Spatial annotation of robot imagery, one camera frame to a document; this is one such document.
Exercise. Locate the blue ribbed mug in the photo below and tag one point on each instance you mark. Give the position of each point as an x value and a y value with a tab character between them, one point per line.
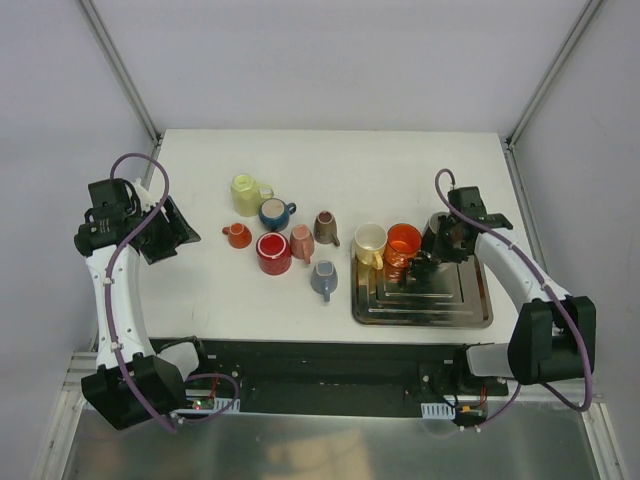
275	214

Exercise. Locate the brown striped mug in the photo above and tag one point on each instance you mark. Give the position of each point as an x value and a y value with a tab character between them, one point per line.
325	229

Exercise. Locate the red mug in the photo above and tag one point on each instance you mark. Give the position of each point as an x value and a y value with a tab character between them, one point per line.
274	253

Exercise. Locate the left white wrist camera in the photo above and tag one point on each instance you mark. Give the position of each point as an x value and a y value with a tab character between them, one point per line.
146	201

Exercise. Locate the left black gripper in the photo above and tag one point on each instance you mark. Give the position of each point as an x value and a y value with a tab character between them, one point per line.
163	236

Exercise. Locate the dark green mug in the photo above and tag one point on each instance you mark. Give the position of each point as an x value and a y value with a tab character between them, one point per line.
430	230

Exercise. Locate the steel baking tray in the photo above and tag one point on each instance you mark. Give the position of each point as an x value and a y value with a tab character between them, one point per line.
446	295

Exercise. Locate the right white cable duct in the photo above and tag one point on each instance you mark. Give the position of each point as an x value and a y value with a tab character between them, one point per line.
442	411

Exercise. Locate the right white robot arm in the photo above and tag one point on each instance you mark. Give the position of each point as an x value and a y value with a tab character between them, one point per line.
555	333

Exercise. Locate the white cable duct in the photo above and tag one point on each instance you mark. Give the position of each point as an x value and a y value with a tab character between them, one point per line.
442	411
209	406

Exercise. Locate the pink mug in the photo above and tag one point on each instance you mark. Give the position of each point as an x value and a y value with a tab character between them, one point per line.
302	243

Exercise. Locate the bright orange mug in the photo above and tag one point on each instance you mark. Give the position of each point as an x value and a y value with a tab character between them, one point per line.
403	244

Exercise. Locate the grey-blue mug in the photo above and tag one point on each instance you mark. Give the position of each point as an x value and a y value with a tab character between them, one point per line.
324	279

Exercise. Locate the left white cable duct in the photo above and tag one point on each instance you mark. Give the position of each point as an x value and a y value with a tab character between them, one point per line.
209	406

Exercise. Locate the aluminium frame post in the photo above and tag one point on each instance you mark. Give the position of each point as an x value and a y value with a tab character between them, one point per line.
115	61
589	11

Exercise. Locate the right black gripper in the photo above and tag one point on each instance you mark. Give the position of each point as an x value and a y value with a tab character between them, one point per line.
435	255

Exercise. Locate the small orange cup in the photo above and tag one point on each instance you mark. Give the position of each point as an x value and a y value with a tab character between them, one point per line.
238	235

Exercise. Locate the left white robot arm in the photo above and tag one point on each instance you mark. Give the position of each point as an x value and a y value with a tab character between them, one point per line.
124	227

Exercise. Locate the pale yellow-green mug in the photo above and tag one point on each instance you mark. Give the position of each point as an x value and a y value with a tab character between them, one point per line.
248	194

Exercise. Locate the left aluminium frame post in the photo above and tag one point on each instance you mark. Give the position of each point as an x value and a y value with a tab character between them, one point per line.
115	61

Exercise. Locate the right aluminium frame post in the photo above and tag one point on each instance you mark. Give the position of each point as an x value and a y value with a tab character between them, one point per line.
589	11

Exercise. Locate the yellow mug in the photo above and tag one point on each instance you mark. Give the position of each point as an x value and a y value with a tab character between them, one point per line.
370	241

